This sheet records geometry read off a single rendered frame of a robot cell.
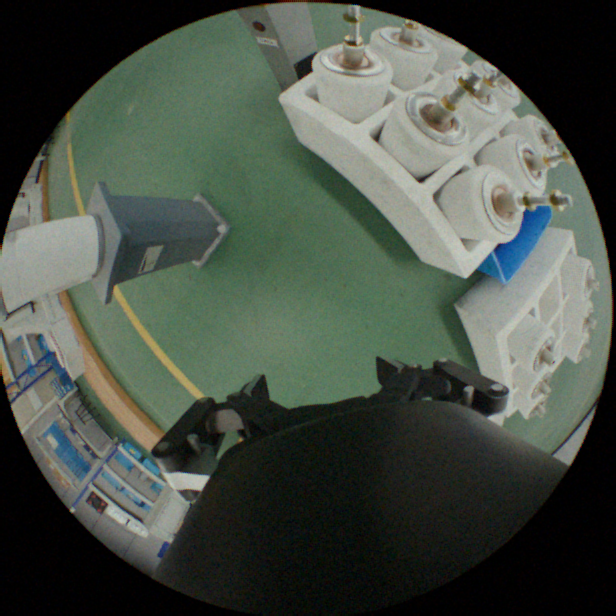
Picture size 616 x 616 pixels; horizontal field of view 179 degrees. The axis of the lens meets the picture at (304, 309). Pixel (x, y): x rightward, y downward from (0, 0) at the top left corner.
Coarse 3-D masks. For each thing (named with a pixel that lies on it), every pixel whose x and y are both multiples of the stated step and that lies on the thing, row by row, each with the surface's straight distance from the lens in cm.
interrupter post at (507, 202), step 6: (510, 192) 26; (516, 192) 26; (498, 198) 27; (504, 198) 26; (510, 198) 26; (516, 198) 25; (498, 204) 27; (504, 204) 26; (510, 204) 26; (516, 204) 25; (504, 210) 27; (510, 210) 26; (516, 210) 26; (522, 210) 26
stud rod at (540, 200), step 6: (522, 198) 25; (534, 198) 24; (540, 198) 24; (546, 198) 23; (558, 198) 23; (564, 198) 22; (570, 198) 23; (522, 204) 26; (534, 204) 24; (540, 204) 24; (546, 204) 24; (564, 204) 22; (570, 204) 22
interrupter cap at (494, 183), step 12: (492, 180) 27; (504, 180) 29; (492, 192) 26; (504, 192) 29; (492, 204) 26; (492, 216) 26; (504, 216) 28; (516, 216) 29; (504, 228) 27; (516, 228) 29
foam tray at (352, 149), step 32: (288, 96) 35; (320, 128) 33; (352, 128) 30; (352, 160) 34; (384, 160) 29; (384, 192) 34; (416, 192) 29; (416, 224) 33; (448, 224) 30; (448, 256) 32; (480, 256) 34
